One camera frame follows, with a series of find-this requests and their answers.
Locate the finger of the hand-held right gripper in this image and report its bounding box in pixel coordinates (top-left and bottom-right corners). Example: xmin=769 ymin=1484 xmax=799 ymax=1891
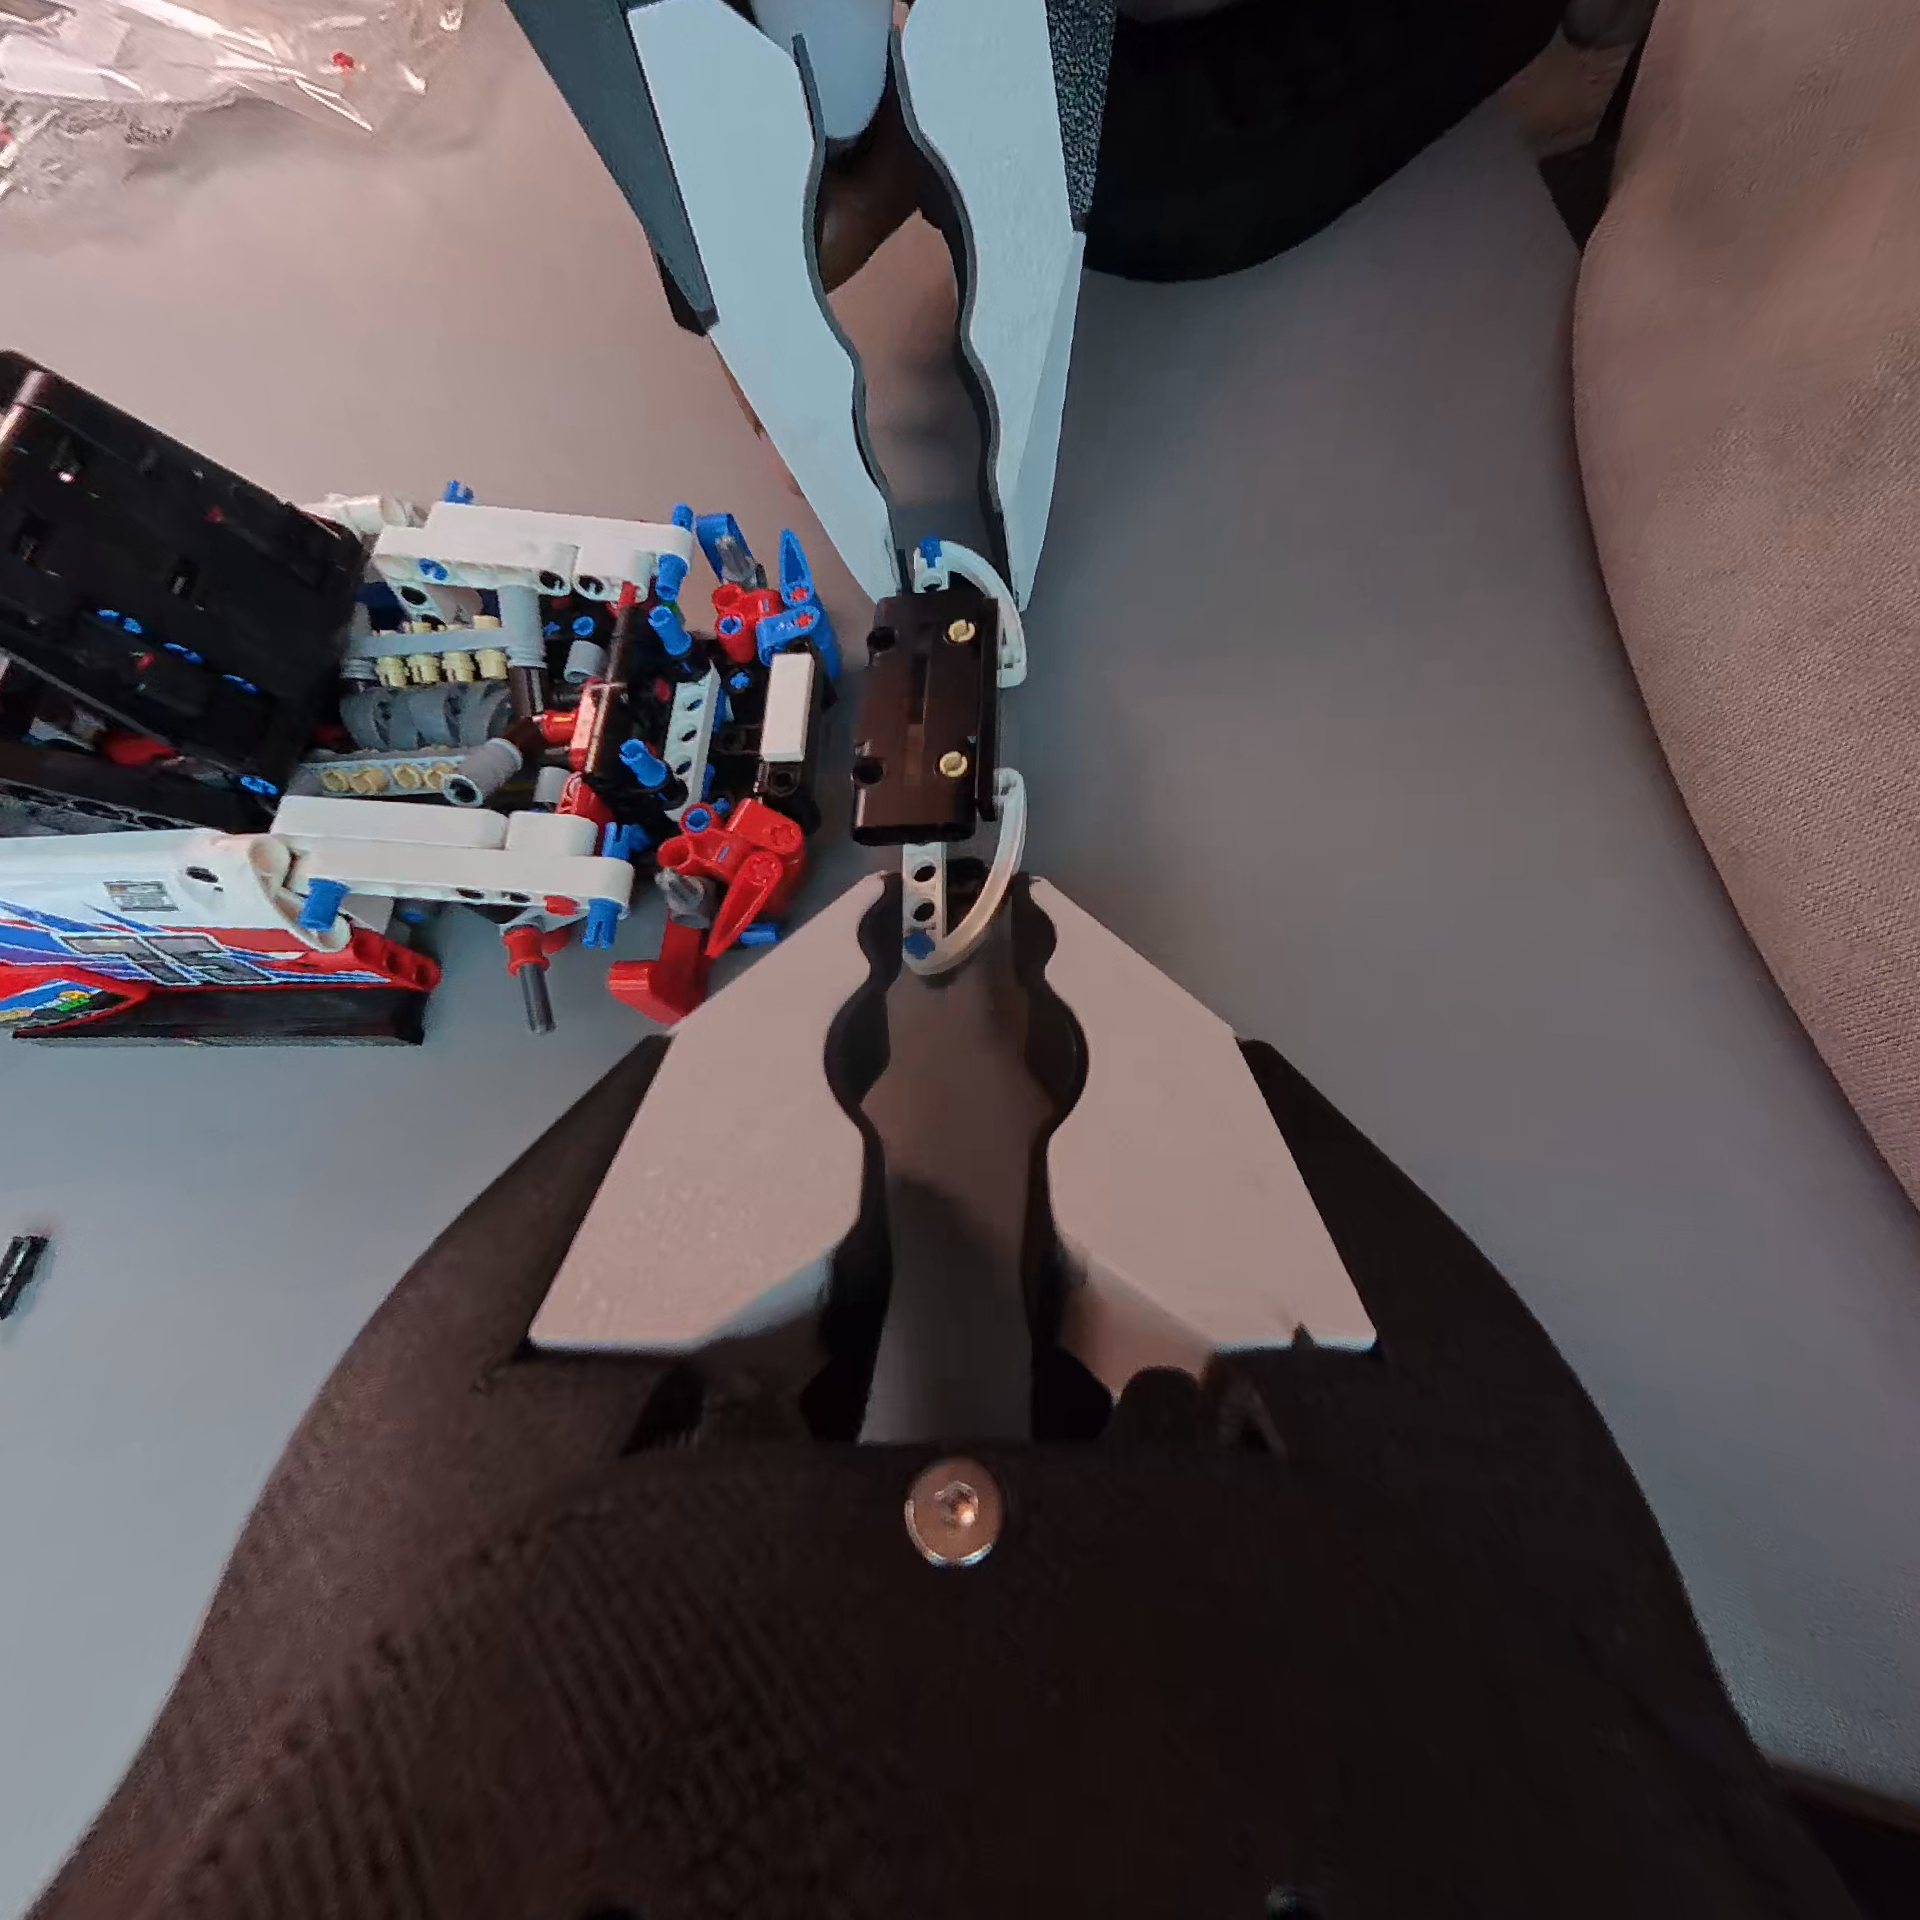
xmin=625 ymin=0 xmax=905 ymax=605
xmin=888 ymin=0 xmax=1087 ymax=605

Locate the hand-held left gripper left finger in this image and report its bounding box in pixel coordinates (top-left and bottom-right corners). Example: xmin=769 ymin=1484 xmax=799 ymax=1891
xmin=526 ymin=874 xmax=893 ymax=1359

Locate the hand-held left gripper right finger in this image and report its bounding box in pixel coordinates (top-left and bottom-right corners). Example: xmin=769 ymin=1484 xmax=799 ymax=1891
xmin=1017 ymin=874 xmax=1380 ymax=1403

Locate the toy brick race car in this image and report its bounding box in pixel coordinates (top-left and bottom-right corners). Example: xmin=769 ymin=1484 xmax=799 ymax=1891
xmin=0 ymin=348 xmax=840 ymax=1052

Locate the black white arch brick assembly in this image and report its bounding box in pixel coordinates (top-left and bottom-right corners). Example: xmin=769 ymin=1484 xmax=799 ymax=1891
xmin=847 ymin=532 xmax=1038 ymax=980

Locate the person's right hand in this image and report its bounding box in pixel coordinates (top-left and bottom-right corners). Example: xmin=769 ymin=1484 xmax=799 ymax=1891
xmin=816 ymin=133 xmax=961 ymax=298

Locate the clear plastic bag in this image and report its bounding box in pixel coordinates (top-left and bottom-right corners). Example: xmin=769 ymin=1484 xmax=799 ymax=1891
xmin=0 ymin=0 xmax=460 ymax=196

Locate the beige printed sweatshirt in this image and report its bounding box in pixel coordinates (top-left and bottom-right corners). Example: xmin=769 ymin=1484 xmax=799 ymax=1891
xmin=1499 ymin=0 xmax=1920 ymax=1221

